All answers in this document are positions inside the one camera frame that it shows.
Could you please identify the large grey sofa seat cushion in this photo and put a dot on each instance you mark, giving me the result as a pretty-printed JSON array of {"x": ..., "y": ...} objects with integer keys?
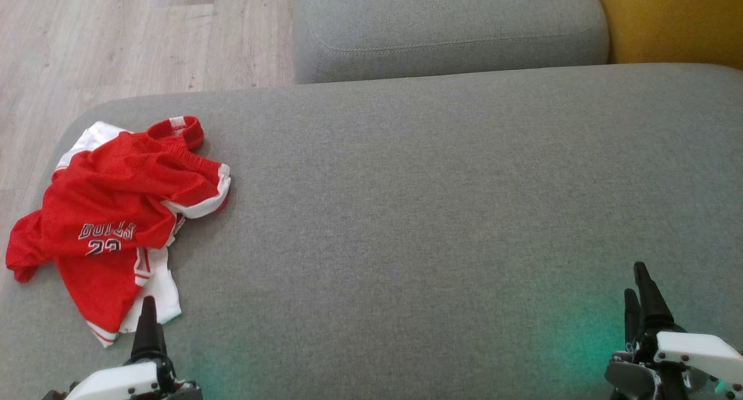
[{"x": 406, "y": 214}]

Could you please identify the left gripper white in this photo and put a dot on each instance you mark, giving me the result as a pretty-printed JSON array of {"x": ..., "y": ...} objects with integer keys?
[{"x": 116, "y": 384}]

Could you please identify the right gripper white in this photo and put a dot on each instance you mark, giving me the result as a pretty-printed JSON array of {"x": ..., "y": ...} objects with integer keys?
[{"x": 696, "y": 353}]

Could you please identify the red and white shorts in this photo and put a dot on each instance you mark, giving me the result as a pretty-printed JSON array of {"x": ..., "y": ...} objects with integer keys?
[{"x": 98, "y": 289}]

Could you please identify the red Bulls basketball jersey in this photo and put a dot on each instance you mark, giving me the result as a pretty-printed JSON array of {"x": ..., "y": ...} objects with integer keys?
[{"x": 116, "y": 191}]

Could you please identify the yellow sofa backrest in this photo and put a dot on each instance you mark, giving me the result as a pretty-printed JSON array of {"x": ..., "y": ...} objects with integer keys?
[{"x": 673, "y": 17}]

